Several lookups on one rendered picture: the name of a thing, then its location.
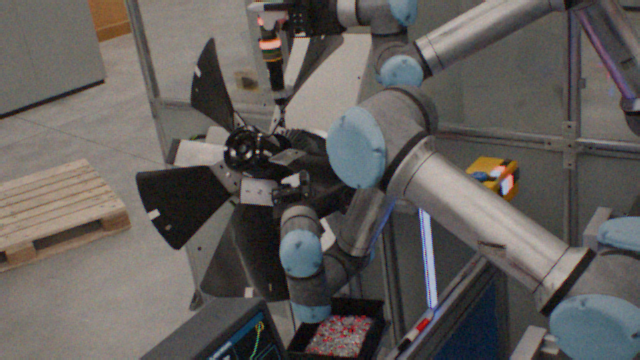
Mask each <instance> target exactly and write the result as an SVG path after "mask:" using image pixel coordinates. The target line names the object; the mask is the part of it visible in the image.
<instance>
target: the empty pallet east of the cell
mask: <svg viewBox="0 0 640 360"><path fill-rule="evenodd" d="M97 219H99V220H100V223H101V226H102V228H99V230H96V231H93V232H90V233H87V234H84V235H81V236H78V237H75V238H73V239H70V240H67V241H64V242H62V243H59V244H56V245H53V246H51V247H48V248H45V249H42V250H39V251H35V249H34V246H33V244H32V241H33V240H35V239H39V238H42V237H45V236H48V235H51V234H54V233H57V232H60V231H63V230H65V229H68V228H74V227H77V226H79V225H82V224H85V223H88V222H91V221H94V220H97ZM129 228H132V225H131V222H130V218H129V215H128V213H127V207H126V205H125V204H124V203H123V202H122V200H121V199H120V198H118V196H117V195H116V193H114V192H112V190H111V188H110V187H109V186H108V185H107V184H106V183H105V182H104V180H103V179H102V178H100V176H99V173H98V172H97V171H96V170H95V168H94V167H93V166H92V165H90V163H89V162H88V160H87V159H86V158H83V159H80V160H76V161H73V162H70V163H66V164H64V165H61V166H57V167H54V168H51V169H47V170H44V171H41V172H37V173H34V174H31V175H29V176H25V177H22V178H19V179H15V180H12V181H9V182H6V183H2V184H0V252H2V251H5V254H6V256H7V259H8V261H6V262H5V263H0V273H2V272H5V271H8V270H11V269H14V268H17V267H20V266H23V265H26V264H29V263H34V262H37V261H40V260H44V259H46V258H49V257H52V256H55V255H58V254H61V253H64V252H66V251H68V250H71V249H74V248H77V247H80V246H82V245H85V244H88V243H91V242H94V241H96V240H99V239H101V238H104V237H107V236H110V235H113V234H115V233H118V232H121V231H124V230H126V229H129Z"/></svg>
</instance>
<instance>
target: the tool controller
mask: <svg viewBox="0 0 640 360"><path fill-rule="evenodd" d="M138 360H290V359H289V356H288V354H287V352H286V349H285V347H284V344H283V342H282V340H281V337H280V335H279V333H278V331H277V329H276V324H275V322H274V319H273V317H272V314H271V312H270V310H269V307H268V305H267V303H266V300H265V298H214V299H213V300H212V301H211V302H209V303H208V304H207V305H206V306H205V307H204V308H203V309H201V310H200V311H199V312H198V313H196V314H195V315H194V316H193V317H191V318H190V319H189V320H187V321H186V322H185V323H184V324H182V325H181V326H180V327H179V328H177V329H176V330H175V331H174V332H172V333H171V334H169V335H168V336H167V337H166V338H164V339H163V340H162V341H161V342H159V343H158V344H157V345H156V346H154V347H153V348H152V349H151V350H149V351H148V352H147V353H145V354H144V355H143V356H142V357H140V358H139V359H138Z"/></svg>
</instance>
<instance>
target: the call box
mask: <svg viewBox="0 0 640 360"><path fill-rule="evenodd" d="M503 160H504V159H501V158H493V157H479V158H478V159H477V160H476V161H475V162H474V163H473V164H472V165H471V166H470V167H469V168H468V169H467V170H466V171H465V172H467V173H468V174H471V173H473V172H475V171H483V172H487V179H488V178H489V176H493V177H496V180H495V181H494V182H489V181H487V179H486V180H484V181H479V182H481V183H482V184H483V185H485V186H486V187H488V188H489V190H491V191H492V192H494V193H496V194H497V188H498V187H499V186H500V185H501V186H503V185H502V183H503V182H504V181H505V180H506V179H507V178H508V177H509V176H510V175H511V174H512V172H513V171H514V170H515V169H516V168H517V167H518V161H517V160H512V162H511V163H510V164H508V166H507V167H506V168H504V170H503V171H502V172H500V174H499V175H498V176H494V175H491V172H492V171H493V170H495V168H496V167H497V166H499V164H500V163H501V162H503ZM518 193H519V181H517V182H516V183H515V184H514V185H513V186H512V188H511V189H510V190H508V192H507V193H505V194H503V197H502V198H503V199H505V200H506V201H507V202H509V203H510V201H511V200H512V199H513V198H514V197H515V196H516V195H517V194H518Z"/></svg>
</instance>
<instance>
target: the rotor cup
mask: <svg viewBox="0 0 640 360"><path fill-rule="evenodd" d="M242 144H245V145H246V151H245V152H244V153H241V152H240V147H241V145H242ZM288 149H294V150H296V149H295V146H294V144H293V143H292V142H291V141H290V140H289V139H288V138H286V137H285V136H283V135H281V134H276V133H274V135H273V134H269V133H268V132H266V131H264V130H262V129H260V128H258V127H257V126H255V125H251V124H243V125H241V126H239V127H237V128H236V129H234V130H233V131H232V132H231V133H230V135H229V136H228V138H227V139H226V141H225V144H224V148H223V159H224V162H225V164H226V166H227V167H228V168H229V169H230V170H231V171H233V172H235V173H238V174H240V175H241V176H243V177H245V178H254V179H263V180H273V181H276V183H277V187H280V186H283V185H285V184H281V181H282V180H283V179H285V178H287V177H290V176H292V175H293V173H294V172H293V171H292V170H291V171H284V170H278V169H272V168H268V166H270V165H271V164H273V163H274V162H272V161H269V158H271V157H269V156H268V155H266V154H264V151H266V152H268V153H270V154H272V157H274V156H276V155H278V154H280V153H282V152H284V151H286V150H288ZM242 173H247V174H249V175H251V176H252V177H249V176H247V175H244V174H242Z"/></svg>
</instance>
